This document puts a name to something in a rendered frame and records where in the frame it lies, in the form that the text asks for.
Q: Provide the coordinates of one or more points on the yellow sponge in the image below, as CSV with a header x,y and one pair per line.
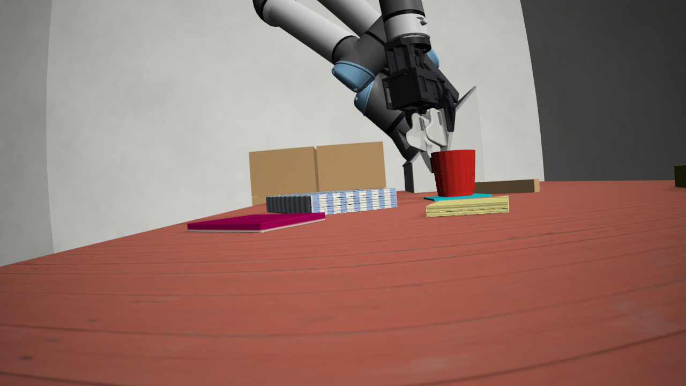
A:
x,y
680,176

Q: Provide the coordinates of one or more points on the red cup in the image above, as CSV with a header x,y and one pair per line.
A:
x,y
454,172

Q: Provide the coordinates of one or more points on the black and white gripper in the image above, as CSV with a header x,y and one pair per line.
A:
x,y
410,88

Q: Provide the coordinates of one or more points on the yellow sticky-note pad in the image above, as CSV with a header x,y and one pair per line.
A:
x,y
468,206

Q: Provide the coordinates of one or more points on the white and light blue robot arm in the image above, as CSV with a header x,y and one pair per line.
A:
x,y
359,63

